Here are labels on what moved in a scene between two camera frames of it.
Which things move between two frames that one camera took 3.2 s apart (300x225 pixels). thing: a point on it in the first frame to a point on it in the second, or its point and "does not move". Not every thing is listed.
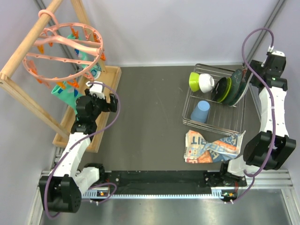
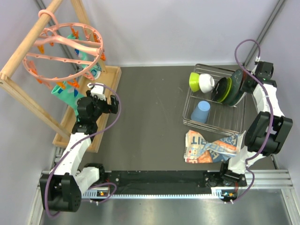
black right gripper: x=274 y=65 to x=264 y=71
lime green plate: x=228 y=83 does not move
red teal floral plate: x=246 y=75 does not move
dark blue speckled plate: x=236 y=78 does not move
